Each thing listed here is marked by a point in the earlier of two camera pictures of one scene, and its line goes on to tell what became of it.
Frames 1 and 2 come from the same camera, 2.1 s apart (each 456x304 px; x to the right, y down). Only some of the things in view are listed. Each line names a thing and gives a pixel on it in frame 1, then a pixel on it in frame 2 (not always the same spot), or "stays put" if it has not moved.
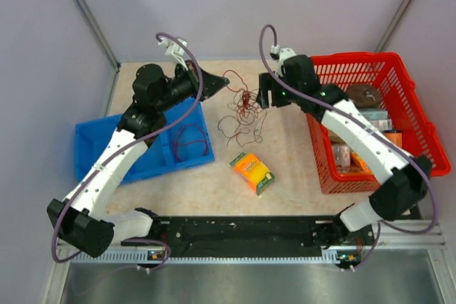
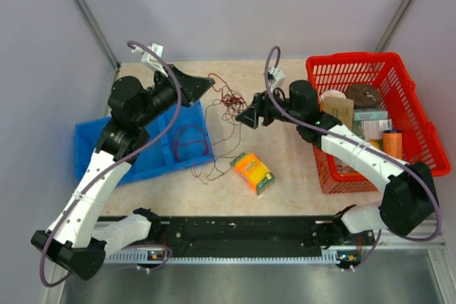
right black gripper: [264, 86] -> [260, 108]
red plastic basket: [340, 166] stays put
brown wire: [176, 143] stays put
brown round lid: [364, 95] stays put
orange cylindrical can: [394, 136] stays put
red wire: [247, 103] -> [229, 97]
